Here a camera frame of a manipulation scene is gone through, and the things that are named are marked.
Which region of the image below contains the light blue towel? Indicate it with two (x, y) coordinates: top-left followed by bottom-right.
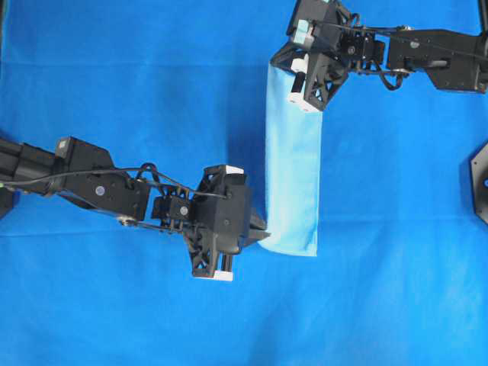
(260, 66), (323, 257)

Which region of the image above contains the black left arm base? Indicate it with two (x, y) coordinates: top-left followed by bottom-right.
(0, 188), (19, 220)

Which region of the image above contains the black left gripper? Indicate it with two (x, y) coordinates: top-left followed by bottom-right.
(185, 165), (271, 281)

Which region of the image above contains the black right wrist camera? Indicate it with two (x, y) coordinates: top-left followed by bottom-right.
(286, 0), (358, 51)

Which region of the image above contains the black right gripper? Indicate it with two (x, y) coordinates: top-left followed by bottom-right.
(270, 42), (348, 113)

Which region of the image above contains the dark blue table cloth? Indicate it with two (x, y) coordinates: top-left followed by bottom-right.
(1, 1), (487, 365)

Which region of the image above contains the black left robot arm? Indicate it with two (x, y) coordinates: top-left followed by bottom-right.
(1, 136), (270, 281)

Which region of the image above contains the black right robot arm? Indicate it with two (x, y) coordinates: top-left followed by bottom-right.
(271, 14), (487, 112)

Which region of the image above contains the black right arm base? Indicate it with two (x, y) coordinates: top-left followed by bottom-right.
(469, 142), (488, 225)

